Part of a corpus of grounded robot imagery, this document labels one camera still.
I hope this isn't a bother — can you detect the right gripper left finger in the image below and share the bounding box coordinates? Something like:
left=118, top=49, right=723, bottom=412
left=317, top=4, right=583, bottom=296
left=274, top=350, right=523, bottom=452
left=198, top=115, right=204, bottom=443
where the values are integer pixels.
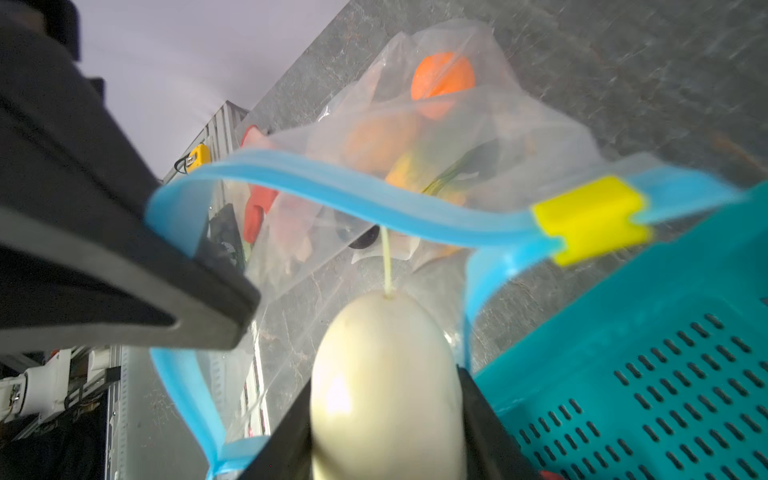
left=238, top=381, right=312, bottom=480

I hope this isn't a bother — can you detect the white radish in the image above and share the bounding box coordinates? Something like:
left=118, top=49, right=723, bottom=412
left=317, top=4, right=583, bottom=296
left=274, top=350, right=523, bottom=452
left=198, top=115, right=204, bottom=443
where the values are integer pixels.
left=309, top=228, right=467, bottom=479

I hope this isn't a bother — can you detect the clear zip top bag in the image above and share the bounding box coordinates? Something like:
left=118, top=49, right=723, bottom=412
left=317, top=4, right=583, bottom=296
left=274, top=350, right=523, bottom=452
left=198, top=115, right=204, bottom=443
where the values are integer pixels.
left=143, top=17, right=745, bottom=480

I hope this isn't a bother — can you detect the yellow orange mango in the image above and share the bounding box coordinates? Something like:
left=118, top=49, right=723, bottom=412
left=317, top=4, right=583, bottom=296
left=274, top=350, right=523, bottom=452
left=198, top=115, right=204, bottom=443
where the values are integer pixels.
left=343, top=113, right=422, bottom=176

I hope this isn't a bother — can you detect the teal plastic basket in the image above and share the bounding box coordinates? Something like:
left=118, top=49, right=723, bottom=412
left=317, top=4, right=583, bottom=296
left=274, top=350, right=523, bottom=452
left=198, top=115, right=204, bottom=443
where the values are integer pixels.
left=476, top=185, right=767, bottom=479

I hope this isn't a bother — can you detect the small orange fruit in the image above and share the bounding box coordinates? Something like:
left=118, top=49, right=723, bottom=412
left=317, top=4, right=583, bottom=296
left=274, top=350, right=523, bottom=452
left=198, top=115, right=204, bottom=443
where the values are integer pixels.
left=411, top=52, right=476, bottom=120

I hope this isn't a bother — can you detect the yellow tape measure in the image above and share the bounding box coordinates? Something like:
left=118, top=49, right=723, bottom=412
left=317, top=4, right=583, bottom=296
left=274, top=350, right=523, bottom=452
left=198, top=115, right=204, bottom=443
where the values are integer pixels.
left=174, top=143, right=211, bottom=175

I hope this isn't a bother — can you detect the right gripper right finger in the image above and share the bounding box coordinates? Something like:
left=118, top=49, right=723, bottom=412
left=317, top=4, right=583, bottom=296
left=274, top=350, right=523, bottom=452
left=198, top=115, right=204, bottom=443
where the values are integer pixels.
left=458, top=367, right=540, bottom=480

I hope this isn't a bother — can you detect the red white work glove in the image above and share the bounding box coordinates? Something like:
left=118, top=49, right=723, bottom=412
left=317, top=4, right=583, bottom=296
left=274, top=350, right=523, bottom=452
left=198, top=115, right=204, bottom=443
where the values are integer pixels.
left=240, top=125, right=312, bottom=262

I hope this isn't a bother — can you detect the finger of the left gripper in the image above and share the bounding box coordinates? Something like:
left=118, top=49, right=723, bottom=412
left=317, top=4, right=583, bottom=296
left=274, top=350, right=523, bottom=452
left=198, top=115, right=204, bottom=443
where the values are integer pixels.
left=1, top=1, right=260, bottom=354

